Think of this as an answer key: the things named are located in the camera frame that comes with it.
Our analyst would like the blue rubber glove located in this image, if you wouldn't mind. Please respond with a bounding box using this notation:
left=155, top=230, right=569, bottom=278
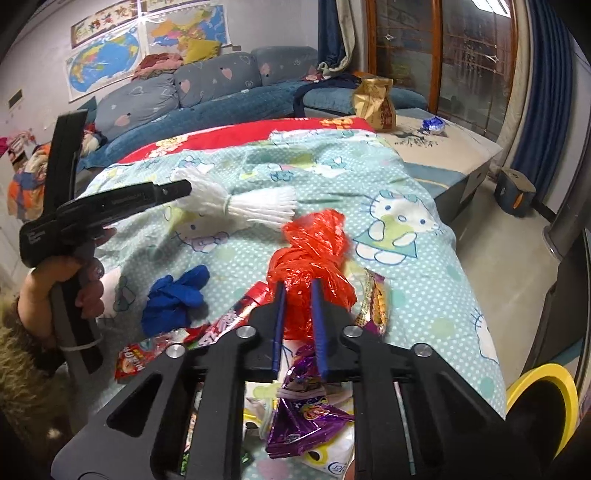
left=141, top=265, right=209, bottom=337

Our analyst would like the red snack tube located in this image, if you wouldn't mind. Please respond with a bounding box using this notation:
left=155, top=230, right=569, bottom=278
left=188, top=281, right=270, bottom=349

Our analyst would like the purple snack wrapper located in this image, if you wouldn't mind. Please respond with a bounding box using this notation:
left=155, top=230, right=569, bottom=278
left=266, top=344, right=353, bottom=459

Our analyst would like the red plastic bag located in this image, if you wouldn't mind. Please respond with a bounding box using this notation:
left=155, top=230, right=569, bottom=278
left=266, top=209, right=356, bottom=341

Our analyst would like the white cotton gloves bundle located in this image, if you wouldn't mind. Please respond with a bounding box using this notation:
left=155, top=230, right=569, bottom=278
left=170, top=167, right=297, bottom=230

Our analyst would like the left fur sleeve forearm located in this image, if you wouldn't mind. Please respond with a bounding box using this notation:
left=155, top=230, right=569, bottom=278
left=1, top=299, right=73, bottom=479

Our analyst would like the yellow rim trash bin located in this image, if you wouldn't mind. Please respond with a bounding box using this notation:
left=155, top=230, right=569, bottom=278
left=506, top=363, right=579, bottom=464

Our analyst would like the left hand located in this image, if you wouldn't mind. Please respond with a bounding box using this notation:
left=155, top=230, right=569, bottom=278
left=17, top=256, right=104, bottom=348

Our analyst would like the world map poster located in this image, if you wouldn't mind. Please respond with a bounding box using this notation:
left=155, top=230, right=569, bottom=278
left=65, top=26, right=142, bottom=102

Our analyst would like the blue sectional sofa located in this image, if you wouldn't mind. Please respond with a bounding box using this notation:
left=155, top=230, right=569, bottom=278
left=75, top=45, right=429, bottom=172

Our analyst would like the yellow cushion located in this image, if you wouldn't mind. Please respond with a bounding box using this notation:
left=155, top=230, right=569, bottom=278
left=182, top=39, right=221, bottom=64

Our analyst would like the embroidered banner picture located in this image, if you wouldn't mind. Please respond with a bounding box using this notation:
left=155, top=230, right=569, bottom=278
left=70, top=0, right=137, bottom=48

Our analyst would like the china map poster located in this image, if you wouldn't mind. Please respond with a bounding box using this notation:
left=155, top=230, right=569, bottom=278
left=141, top=1, right=231, bottom=56

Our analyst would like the blue stool box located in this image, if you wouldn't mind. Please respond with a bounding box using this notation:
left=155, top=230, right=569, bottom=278
left=494, top=167, right=537, bottom=218

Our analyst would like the silver tower air conditioner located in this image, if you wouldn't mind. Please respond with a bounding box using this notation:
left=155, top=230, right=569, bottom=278
left=543, top=133, right=591, bottom=260

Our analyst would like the low coffee table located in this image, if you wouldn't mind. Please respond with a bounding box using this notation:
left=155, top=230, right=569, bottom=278
left=380, top=108, right=502, bottom=225

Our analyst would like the blue curtain right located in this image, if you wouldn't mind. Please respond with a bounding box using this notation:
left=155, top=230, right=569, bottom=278
left=512, top=1, right=574, bottom=199

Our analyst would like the blue curtain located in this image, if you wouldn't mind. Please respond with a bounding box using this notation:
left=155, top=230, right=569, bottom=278
left=512, top=1, right=574, bottom=199
left=318, top=0, right=356, bottom=79

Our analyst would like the gold paper bag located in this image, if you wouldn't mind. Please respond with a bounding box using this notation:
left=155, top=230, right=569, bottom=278
left=353, top=77, right=396, bottom=132

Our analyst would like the blue crumpled wrapper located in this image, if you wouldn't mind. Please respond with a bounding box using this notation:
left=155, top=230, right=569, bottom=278
left=421, top=116, right=446, bottom=135

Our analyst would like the blue curtain left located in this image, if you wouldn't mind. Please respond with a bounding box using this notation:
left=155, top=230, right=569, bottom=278
left=318, top=0, right=356, bottom=79

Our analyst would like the wooden glass balcony door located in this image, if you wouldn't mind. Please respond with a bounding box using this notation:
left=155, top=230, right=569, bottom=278
left=366, top=0, right=517, bottom=140

